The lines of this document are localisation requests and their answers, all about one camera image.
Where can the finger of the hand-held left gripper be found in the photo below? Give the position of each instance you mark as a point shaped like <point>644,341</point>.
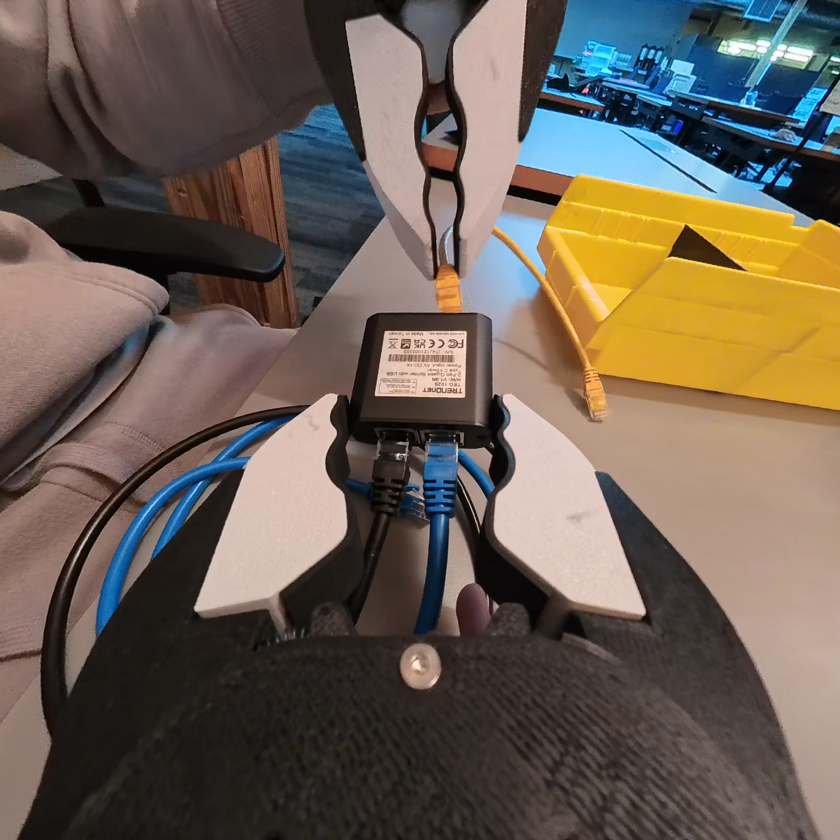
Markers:
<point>489,118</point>
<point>387,131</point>

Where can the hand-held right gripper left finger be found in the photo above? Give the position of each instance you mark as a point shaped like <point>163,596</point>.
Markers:
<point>282,525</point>

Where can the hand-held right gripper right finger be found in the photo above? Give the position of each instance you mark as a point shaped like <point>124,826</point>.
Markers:
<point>558,525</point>

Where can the black network splitter box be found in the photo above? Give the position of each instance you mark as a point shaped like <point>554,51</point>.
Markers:
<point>479,367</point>

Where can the person's left forearm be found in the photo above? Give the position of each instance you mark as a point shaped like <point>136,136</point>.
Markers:
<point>164,79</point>

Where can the grey table with brown edge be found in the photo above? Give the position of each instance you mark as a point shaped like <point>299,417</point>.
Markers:
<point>590,151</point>

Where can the row of cluttered workbenches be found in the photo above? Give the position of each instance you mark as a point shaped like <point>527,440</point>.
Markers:
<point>722,105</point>

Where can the person's grey hoodie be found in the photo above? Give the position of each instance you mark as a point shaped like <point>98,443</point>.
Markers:
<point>98,394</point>

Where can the yellow plastic bin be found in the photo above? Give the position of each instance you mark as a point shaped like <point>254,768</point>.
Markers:
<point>656,315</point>

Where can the black card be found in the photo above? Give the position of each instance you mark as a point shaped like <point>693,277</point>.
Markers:
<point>705,253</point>

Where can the black chair armrest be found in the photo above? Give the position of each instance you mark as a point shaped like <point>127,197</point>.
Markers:
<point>164,243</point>

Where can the wooden post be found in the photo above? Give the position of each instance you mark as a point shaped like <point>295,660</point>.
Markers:
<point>249,229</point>

